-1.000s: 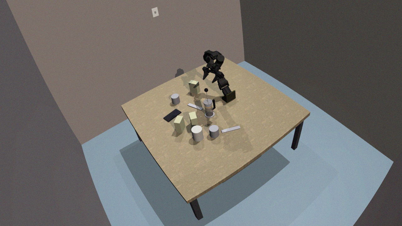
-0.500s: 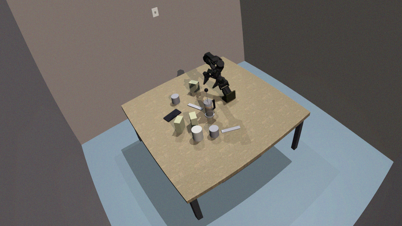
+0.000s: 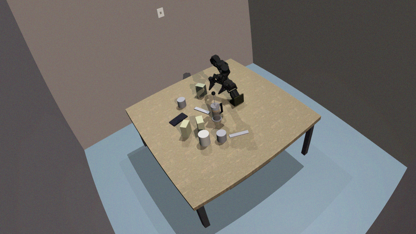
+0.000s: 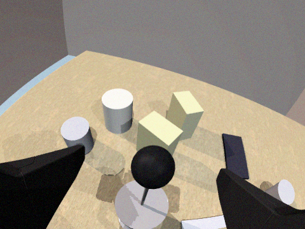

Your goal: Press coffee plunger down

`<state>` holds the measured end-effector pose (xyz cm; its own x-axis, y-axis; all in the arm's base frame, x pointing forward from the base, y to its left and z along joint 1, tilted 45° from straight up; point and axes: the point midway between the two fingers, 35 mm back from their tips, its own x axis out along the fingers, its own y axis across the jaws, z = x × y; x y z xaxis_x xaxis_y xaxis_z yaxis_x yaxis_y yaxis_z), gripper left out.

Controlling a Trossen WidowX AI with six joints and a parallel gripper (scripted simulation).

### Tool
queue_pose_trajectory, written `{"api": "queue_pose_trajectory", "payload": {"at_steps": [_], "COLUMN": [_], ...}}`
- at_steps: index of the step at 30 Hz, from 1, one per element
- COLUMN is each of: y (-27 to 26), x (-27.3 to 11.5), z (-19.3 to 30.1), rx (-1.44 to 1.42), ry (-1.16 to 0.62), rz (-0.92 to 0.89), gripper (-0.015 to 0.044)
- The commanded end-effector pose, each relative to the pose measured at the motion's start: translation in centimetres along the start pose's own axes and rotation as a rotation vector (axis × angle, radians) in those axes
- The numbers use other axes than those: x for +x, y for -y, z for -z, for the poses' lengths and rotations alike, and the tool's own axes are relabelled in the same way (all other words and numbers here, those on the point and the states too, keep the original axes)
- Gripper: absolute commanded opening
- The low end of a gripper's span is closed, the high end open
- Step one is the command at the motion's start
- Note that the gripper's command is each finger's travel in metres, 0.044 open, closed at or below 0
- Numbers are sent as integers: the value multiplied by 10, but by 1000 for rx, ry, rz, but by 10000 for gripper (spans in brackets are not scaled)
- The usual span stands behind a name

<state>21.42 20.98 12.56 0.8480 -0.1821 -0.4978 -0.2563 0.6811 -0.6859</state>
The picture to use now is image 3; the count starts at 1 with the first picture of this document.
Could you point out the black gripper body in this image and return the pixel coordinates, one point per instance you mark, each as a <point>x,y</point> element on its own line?
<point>222,81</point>

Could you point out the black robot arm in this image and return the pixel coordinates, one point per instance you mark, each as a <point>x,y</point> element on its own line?
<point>223,67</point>

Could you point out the glass french press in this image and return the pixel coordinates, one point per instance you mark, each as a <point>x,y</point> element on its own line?
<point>216,113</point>

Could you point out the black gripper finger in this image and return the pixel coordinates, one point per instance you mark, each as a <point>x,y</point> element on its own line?
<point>211,85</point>
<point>223,88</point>

